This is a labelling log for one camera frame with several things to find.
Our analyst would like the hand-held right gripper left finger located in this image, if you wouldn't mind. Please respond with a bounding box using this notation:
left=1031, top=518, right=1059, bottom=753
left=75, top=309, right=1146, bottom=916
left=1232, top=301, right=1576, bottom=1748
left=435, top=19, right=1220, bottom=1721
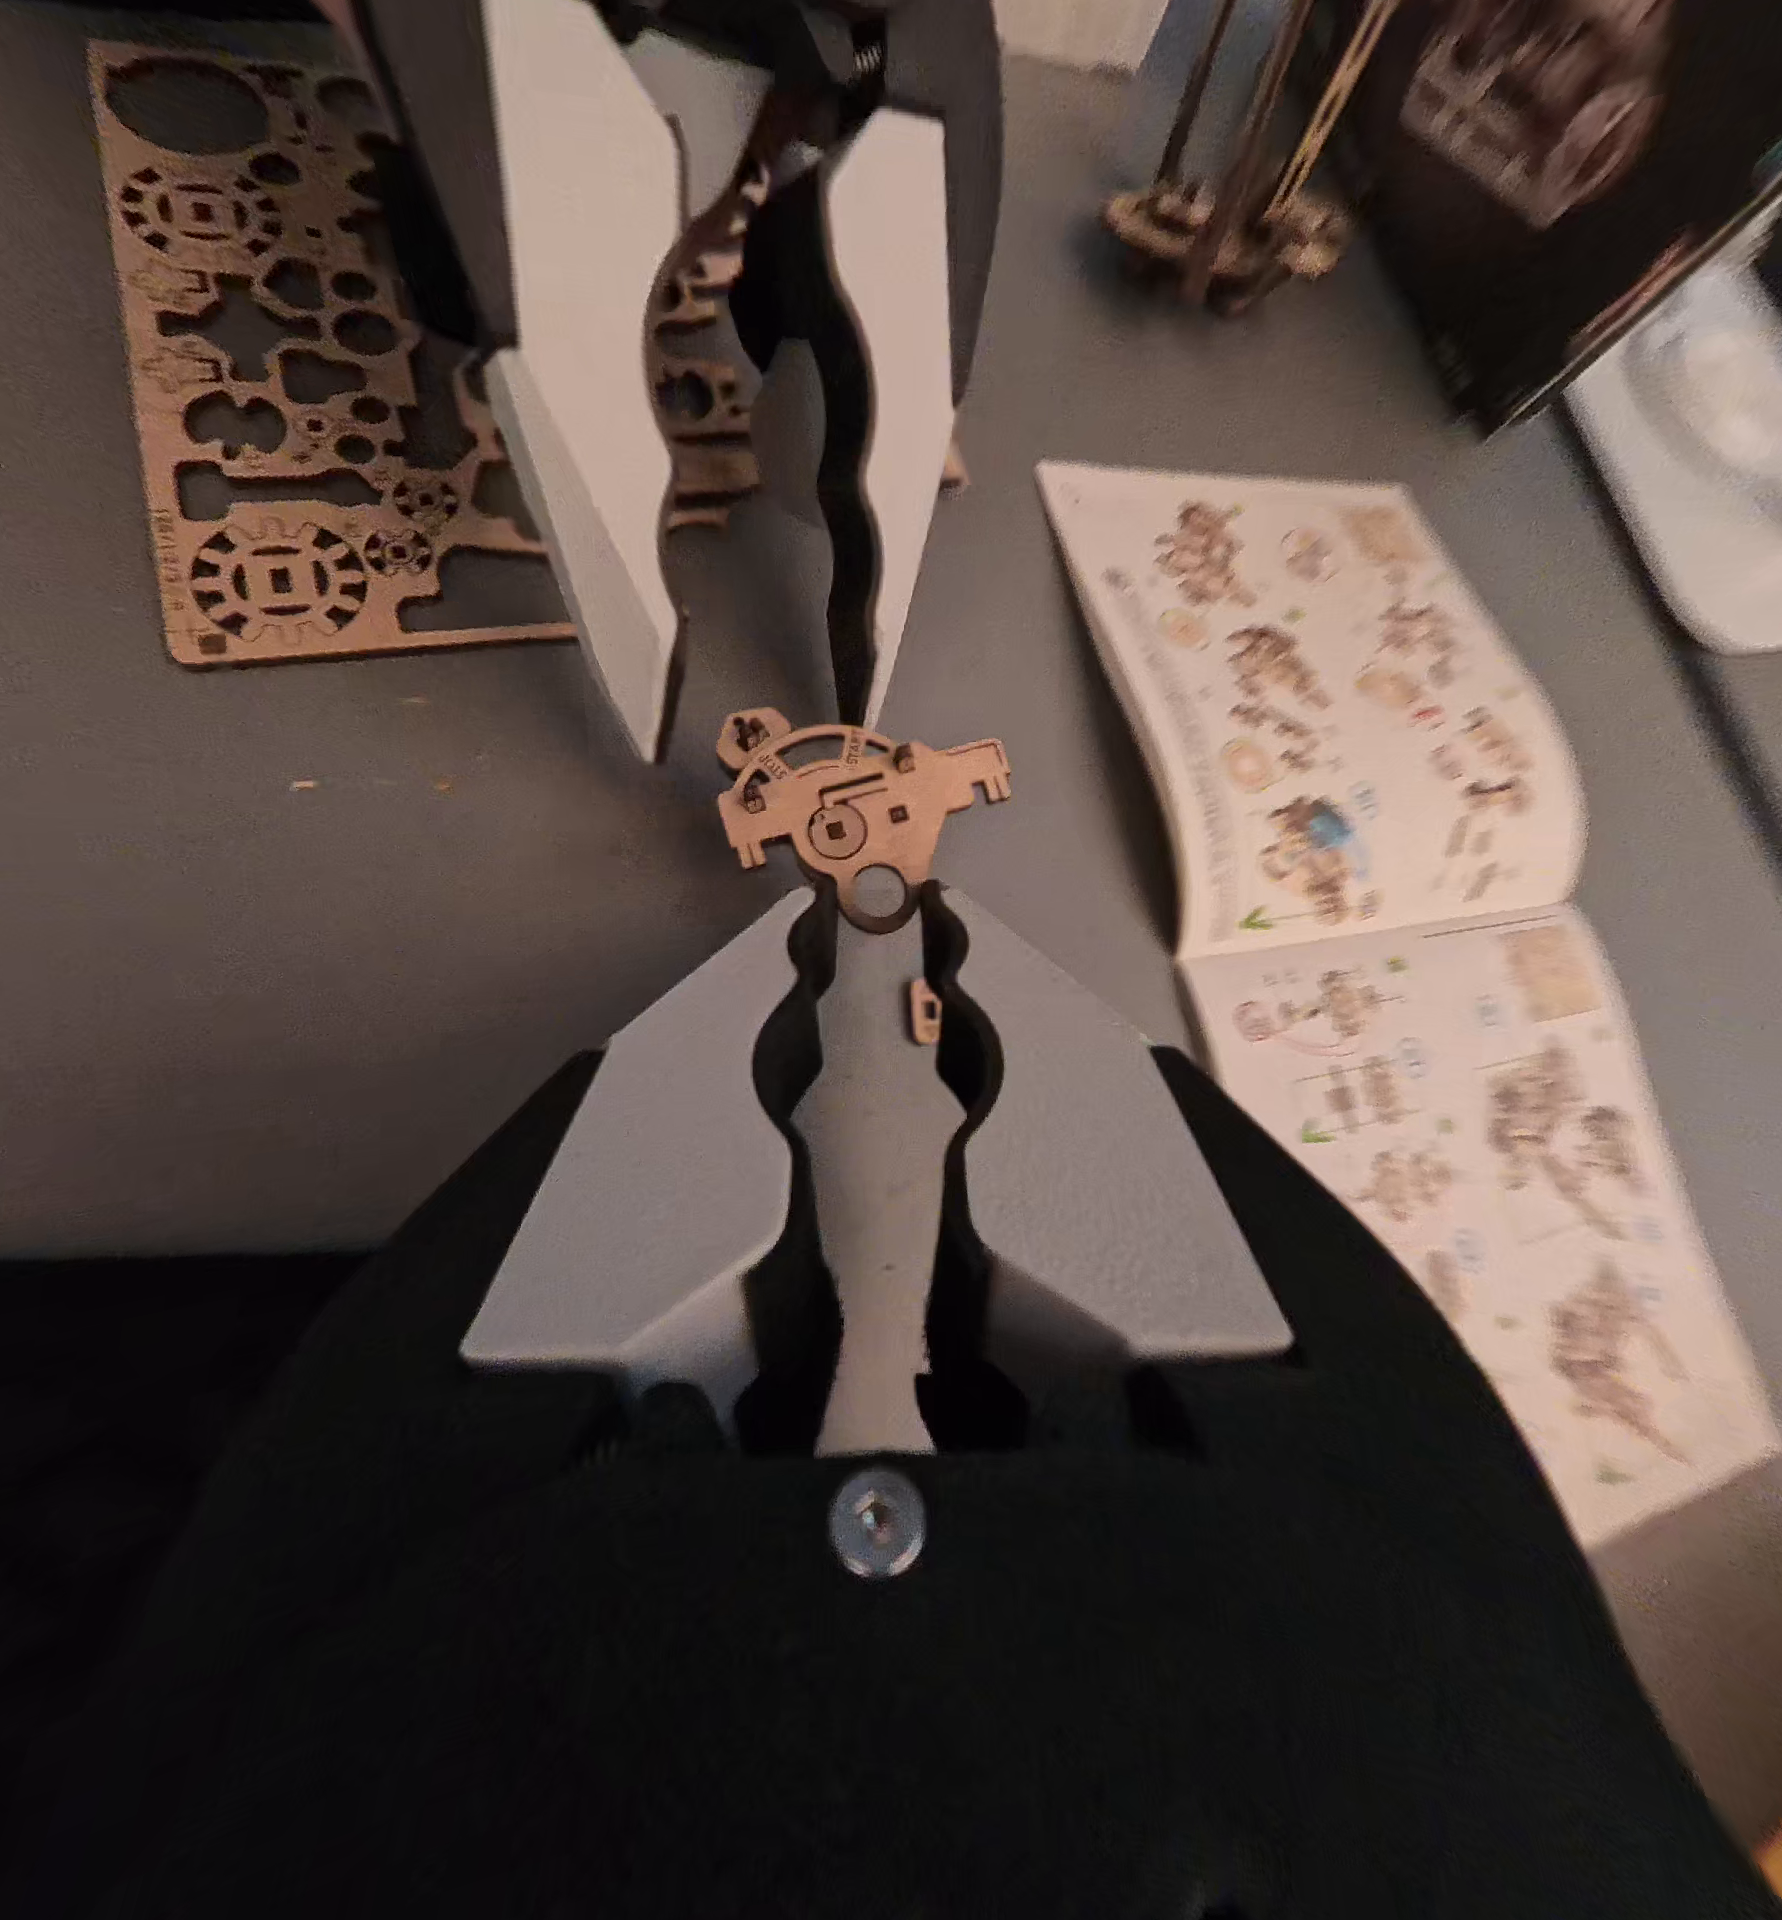
left=456, top=886, right=853, bottom=1459

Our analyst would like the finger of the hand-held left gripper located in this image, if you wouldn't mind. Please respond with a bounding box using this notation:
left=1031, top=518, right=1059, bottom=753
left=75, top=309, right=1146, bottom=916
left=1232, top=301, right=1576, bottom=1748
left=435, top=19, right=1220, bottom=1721
left=481, top=0, right=695, bottom=764
left=812, top=109, right=998, bottom=730

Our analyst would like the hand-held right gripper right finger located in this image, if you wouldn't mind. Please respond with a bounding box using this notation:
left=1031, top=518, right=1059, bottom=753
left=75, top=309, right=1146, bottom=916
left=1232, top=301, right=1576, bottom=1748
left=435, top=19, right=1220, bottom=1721
left=914, top=884, right=1297, bottom=1459

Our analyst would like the wooden model part assembly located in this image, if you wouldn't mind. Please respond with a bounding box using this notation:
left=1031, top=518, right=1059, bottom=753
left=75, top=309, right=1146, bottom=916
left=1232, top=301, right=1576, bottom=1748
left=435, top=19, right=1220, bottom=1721
left=714, top=702, right=1017, bottom=938

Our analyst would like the partly built wooden model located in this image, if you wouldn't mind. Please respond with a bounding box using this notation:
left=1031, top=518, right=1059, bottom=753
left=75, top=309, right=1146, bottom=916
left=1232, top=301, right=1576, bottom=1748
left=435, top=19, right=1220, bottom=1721
left=1101, top=0, right=1410, bottom=309

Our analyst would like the laser-cut wooden parts sheet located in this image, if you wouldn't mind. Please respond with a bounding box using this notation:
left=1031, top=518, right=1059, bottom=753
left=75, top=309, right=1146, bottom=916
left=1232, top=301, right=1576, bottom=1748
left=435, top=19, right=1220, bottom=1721
left=89, top=37, right=970, bottom=669

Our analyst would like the black model kit box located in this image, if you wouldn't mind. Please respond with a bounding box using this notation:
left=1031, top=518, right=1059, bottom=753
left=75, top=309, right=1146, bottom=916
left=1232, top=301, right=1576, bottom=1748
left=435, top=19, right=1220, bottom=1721
left=1333, top=0, right=1782, bottom=440

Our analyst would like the open instruction booklet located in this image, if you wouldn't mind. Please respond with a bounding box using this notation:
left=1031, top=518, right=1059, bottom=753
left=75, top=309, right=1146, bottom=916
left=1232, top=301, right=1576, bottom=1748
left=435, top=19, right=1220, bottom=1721
left=1036, top=461, right=1782, bottom=1546

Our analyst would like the black quilted cloth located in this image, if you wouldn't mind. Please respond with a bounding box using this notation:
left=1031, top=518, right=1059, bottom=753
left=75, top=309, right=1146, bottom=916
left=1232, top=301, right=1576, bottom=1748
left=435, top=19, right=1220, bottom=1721
left=0, top=1253, right=412, bottom=1920

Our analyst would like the white round device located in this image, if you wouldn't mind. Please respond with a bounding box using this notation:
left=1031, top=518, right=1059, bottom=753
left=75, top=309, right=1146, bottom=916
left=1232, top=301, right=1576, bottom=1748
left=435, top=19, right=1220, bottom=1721
left=1559, top=264, right=1782, bottom=654

